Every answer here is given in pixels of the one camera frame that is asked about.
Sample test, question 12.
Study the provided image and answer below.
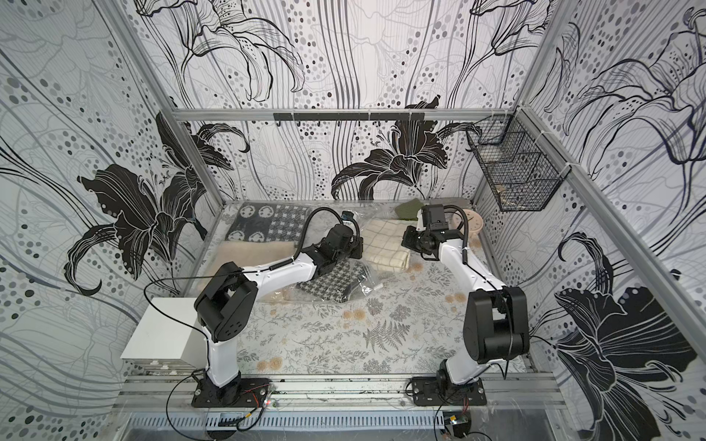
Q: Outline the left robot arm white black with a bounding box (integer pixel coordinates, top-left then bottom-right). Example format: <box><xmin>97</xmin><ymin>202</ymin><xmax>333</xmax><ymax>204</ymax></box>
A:
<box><xmin>194</xmin><ymin>223</ymin><xmax>363</xmax><ymax>388</ymax></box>

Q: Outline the beige fluffy folded cloth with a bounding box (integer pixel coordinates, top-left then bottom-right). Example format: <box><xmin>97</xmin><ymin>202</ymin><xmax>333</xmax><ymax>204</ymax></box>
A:
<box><xmin>198</xmin><ymin>241</ymin><xmax>295</xmax><ymax>276</ymax></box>

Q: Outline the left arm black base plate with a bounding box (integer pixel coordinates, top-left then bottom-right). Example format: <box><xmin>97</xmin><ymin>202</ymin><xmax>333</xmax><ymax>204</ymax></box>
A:
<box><xmin>191</xmin><ymin>377</ymin><xmax>271</xmax><ymax>409</ymax></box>

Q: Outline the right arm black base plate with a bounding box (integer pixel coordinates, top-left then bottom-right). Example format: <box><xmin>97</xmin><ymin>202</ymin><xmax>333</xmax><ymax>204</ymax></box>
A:
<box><xmin>406</xmin><ymin>377</ymin><xmax>487</xmax><ymax>407</ymax></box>

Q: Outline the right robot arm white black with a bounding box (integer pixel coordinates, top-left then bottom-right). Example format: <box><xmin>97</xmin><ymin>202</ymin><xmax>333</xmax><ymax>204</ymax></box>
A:
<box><xmin>402</xmin><ymin>204</ymin><xmax>531</xmax><ymax>387</ymax></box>

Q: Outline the cream checked scarf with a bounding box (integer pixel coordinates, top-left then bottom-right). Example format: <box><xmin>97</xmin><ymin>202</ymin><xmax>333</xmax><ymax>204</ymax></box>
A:
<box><xmin>361</xmin><ymin>219</ymin><xmax>416</xmax><ymax>273</ymax></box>

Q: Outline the black white houndstooth scarf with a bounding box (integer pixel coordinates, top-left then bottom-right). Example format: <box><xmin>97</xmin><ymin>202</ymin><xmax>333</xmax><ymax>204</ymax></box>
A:
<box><xmin>295</xmin><ymin>259</ymin><xmax>378</xmax><ymax>303</ymax></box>

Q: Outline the green scarf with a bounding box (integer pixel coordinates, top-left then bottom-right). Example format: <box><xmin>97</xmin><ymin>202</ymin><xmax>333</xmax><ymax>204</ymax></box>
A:
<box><xmin>395</xmin><ymin>198</ymin><xmax>424</xmax><ymax>221</ymax></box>

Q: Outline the white box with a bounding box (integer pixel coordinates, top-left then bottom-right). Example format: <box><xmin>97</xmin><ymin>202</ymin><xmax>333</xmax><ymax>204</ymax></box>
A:
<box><xmin>121</xmin><ymin>306</ymin><xmax>207</xmax><ymax>371</ymax></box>

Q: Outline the clear plastic vacuum bag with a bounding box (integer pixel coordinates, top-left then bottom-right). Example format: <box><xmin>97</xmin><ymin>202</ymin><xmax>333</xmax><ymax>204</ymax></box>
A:
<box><xmin>258</xmin><ymin>200</ymin><xmax>422</xmax><ymax>303</ymax></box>

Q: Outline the black wall bar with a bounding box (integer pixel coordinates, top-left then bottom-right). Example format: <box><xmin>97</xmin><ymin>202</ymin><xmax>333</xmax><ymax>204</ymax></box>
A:
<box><xmin>273</xmin><ymin>111</ymin><xmax>427</xmax><ymax>121</ymax></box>

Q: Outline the pink round clock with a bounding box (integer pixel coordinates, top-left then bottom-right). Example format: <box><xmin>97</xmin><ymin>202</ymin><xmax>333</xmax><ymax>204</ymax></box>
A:
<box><xmin>459</xmin><ymin>209</ymin><xmax>485</xmax><ymax>241</ymax></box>

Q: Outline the black patterned folded cloth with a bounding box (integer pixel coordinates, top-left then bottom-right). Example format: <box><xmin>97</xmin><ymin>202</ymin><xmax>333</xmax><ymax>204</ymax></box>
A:
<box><xmin>226</xmin><ymin>202</ymin><xmax>312</xmax><ymax>243</ymax></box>

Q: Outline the black wire basket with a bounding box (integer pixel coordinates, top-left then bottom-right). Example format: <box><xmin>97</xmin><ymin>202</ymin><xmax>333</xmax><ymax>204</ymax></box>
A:
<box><xmin>465</xmin><ymin>114</ymin><xmax>563</xmax><ymax>212</ymax></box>

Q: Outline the small green circuit board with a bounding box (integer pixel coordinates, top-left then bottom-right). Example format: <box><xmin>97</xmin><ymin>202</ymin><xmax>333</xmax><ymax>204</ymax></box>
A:
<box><xmin>442</xmin><ymin>413</ymin><xmax>472</xmax><ymax>439</ymax></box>

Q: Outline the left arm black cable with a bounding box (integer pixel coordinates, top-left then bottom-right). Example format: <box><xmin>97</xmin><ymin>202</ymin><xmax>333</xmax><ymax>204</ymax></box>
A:
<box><xmin>142</xmin><ymin>206</ymin><xmax>362</xmax><ymax>441</ymax></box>

